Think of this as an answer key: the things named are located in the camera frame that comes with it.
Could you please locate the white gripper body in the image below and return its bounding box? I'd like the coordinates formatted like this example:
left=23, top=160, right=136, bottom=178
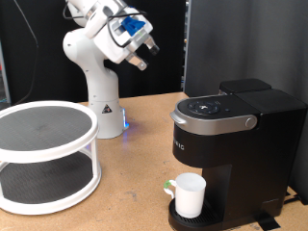
left=95, top=0, right=154, bottom=64

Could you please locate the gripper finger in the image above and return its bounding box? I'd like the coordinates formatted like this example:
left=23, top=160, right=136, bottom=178
left=124, top=52, right=149, bottom=72
left=142, top=35, right=161, bottom=57

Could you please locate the black Keurig coffee machine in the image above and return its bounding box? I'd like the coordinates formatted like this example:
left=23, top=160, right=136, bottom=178
left=167, top=78, right=308, bottom=231

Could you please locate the white mug with green mark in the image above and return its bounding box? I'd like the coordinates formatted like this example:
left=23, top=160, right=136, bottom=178
left=163, top=172, right=207, bottom=219

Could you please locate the white two-tier turntable shelf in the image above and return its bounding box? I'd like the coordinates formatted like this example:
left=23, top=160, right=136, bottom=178
left=0, top=100, right=102, bottom=216

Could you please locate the black tape strip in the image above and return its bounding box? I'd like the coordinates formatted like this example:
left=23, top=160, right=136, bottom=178
left=254, top=211, right=282, bottom=231

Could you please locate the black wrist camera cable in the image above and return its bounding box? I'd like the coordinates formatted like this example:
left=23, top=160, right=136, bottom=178
left=62, top=0, right=148, bottom=49

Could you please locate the blue cable clip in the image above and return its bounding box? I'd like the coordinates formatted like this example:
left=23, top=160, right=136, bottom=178
left=120, top=15, right=146, bottom=37

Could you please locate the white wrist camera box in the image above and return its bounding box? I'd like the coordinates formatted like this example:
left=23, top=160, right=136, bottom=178
left=84, top=0, right=114, bottom=40

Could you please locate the thin black hanging cable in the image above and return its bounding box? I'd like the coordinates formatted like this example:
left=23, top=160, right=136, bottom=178
left=13, top=0, right=40, bottom=105

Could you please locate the grey metal rack post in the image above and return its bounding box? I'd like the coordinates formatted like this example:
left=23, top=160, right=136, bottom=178
left=0, top=41, right=10, bottom=104

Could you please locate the black power cable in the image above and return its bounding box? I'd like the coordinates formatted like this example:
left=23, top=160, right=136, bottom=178
left=282, top=192, right=304, bottom=205

